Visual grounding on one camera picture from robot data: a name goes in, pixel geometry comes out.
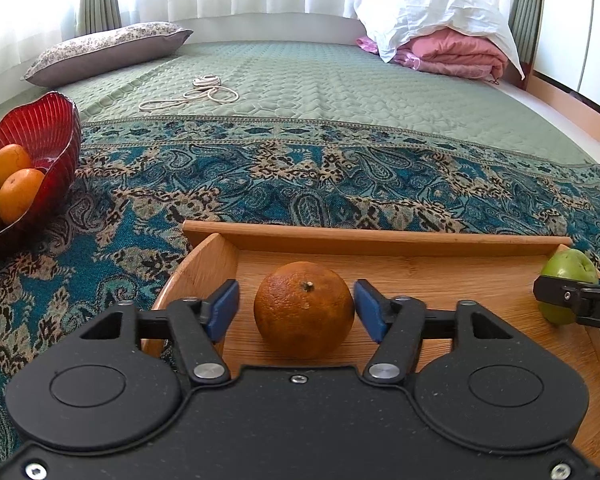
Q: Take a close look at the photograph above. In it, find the small green apple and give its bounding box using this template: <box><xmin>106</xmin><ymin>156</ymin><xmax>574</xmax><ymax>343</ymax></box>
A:
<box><xmin>532</xmin><ymin>248</ymin><xmax>600</xmax><ymax>325</ymax></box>

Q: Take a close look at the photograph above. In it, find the dark rough-skinned orange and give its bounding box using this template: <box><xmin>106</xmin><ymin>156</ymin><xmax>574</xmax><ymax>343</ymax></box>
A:
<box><xmin>253</xmin><ymin>261</ymin><xmax>354</xmax><ymax>360</ymax></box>

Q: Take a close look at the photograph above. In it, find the wooden serving tray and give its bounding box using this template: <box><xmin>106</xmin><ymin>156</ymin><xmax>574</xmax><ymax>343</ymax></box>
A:
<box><xmin>154</xmin><ymin>220</ymin><xmax>600</xmax><ymax>466</ymax></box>

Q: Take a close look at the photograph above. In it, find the blue paisley blanket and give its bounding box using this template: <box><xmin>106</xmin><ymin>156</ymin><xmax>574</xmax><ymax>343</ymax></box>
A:
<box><xmin>0</xmin><ymin>117</ymin><xmax>600</xmax><ymax>463</ymax></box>

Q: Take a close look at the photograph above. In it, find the orange in bowl front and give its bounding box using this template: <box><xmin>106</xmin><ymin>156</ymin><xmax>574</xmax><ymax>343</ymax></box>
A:
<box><xmin>0</xmin><ymin>168</ymin><xmax>45</xmax><ymax>226</ymax></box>

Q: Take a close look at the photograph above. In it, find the orange in bowl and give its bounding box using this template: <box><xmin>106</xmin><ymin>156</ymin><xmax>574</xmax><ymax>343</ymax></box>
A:
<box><xmin>0</xmin><ymin>168</ymin><xmax>45</xmax><ymax>226</ymax></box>
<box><xmin>0</xmin><ymin>143</ymin><xmax>33</xmax><ymax>186</ymax></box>

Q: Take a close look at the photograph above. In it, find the red glass fruit bowl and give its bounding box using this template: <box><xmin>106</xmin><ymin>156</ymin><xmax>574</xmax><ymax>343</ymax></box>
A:
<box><xmin>0</xmin><ymin>91</ymin><xmax>82</xmax><ymax>252</ymax></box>

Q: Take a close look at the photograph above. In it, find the orange in bowl rear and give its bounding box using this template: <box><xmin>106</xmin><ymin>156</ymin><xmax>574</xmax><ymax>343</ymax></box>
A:
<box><xmin>0</xmin><ymin>143</ymin><xmax>33</xmax><ymax>186</ymax></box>

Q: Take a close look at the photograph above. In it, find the green quilted mattress cover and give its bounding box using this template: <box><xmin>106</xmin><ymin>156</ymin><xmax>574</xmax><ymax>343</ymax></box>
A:
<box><xmin>60</xmin><ymin>42</ymin><xmax>593</xmax><ymax>165</ymax></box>

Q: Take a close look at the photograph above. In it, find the pink folded blanket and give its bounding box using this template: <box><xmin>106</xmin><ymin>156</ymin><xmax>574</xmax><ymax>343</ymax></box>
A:
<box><xmin>355</xmin><ymin>27</ymin><xmax>510</xmax><ymax>83</ymax></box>

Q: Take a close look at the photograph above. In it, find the grey floral pillow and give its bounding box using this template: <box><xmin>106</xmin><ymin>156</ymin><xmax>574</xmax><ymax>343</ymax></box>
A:
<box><xmin>22</xmin><ymin>22</ymin><xmax>194</xmax><ymax>88</ymax></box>

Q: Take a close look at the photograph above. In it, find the green drape right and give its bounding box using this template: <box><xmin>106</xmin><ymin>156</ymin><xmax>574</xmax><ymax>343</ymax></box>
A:
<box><xmin>508</xmin><ymin>0</ymin><xmax>543</xmax><ymax>65</ymax></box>

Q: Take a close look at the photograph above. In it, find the white crumpled duvet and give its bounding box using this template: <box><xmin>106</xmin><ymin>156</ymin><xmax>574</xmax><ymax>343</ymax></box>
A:
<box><xmin>355</xmin><ymin>0</ymin><xmax>524</xmax><ymax>76</ymax></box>

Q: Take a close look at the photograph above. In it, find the beige coiled rope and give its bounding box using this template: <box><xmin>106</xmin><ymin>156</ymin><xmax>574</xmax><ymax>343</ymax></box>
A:
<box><xmin>138</xmin><ymin>74</ymin><xmax>240</xmax><ymax>113</ymax></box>

